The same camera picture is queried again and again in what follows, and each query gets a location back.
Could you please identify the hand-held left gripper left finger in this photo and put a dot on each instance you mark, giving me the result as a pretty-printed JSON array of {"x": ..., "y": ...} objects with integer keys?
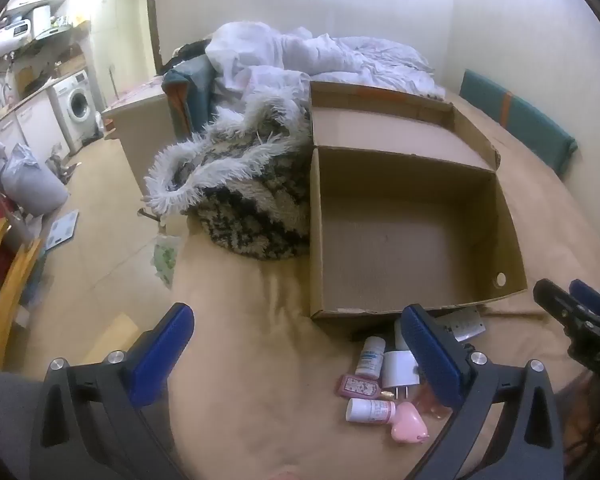
[{"x": 161, "y": 355}]

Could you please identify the white charger plug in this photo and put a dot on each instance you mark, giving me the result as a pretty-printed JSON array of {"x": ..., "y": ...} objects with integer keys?
[{"x": 399, "y": 370}]

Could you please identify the white kitchen cabinet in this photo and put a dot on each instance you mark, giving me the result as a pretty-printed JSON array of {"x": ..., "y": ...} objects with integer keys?
[{"x": 27, "y": 122}]

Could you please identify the white bottle pink label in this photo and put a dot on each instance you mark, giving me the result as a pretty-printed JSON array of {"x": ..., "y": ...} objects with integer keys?
[{"x": 370, "y": 410}]

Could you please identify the pink heart-shaped case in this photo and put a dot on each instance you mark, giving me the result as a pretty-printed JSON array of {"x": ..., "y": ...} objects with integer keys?
[{"x": 409, "y": 425}]

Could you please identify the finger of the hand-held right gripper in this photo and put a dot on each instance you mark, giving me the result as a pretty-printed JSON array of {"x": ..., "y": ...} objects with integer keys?
[
  {"x": 555, "y": 300},
  {"x": 587, "y": 294}
]

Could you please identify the cardboard box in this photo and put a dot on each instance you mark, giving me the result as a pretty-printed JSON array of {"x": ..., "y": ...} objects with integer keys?
[{"x": 410, "y": 230}]

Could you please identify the white washing machine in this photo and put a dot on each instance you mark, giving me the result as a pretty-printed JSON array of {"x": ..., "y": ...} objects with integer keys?
[{"x": 77, "y": 105}]

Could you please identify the flat yellow cardboard piece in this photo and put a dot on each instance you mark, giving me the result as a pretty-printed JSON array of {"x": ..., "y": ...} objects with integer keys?
[{"x": 115, "y": 335}]

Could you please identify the white duvet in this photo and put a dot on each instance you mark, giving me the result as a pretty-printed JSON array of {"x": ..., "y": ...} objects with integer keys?
[{"x": 340, "y": 60}]

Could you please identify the person's right forearm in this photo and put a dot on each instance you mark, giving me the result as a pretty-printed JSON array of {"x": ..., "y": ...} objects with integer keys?
[{"x": 587, "y": 415}]

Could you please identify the shaggy black and white rug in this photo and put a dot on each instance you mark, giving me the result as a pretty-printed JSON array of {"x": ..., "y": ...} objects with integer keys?
[{"x": 245, "y": 185}]

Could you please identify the white bottle blue label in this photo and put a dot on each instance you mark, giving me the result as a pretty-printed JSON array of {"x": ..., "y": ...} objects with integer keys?
[{"x": 370, "y": 357}]

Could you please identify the pink patterned small bottle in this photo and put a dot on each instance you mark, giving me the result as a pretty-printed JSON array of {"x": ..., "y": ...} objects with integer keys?
[{"x": 359, "y": 386}]

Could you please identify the grey bathroom scale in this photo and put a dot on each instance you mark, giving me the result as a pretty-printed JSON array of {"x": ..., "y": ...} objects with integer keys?
[{"x": 61, "y": 230}]

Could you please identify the beige bedside cabinet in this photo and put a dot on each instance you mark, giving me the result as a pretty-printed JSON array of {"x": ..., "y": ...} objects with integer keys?
[{"x": 140, "y": 135}]

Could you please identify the dark wooden board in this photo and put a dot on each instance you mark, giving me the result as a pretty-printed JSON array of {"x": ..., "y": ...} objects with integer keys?
[{"x": 153, "y": 25}]

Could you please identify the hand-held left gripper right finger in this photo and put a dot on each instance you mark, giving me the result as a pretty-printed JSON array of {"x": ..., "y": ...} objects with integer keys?
[{"x": 430, "y": 355}]

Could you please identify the grey plastic bag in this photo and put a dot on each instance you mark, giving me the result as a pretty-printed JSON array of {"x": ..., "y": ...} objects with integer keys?
[{"x": 32, "y": 180}]

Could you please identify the white water heater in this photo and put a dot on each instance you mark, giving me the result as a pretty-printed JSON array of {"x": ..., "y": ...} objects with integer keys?
[{"x": 10, "y": 37}]

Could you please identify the yellow wooden chair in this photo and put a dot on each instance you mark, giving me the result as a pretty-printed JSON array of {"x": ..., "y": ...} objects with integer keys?
[{"x": 7, "y": 300}]

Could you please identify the white remote control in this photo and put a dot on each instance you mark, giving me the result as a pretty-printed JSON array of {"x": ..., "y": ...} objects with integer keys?
[{"x": 462, "y": 325}]

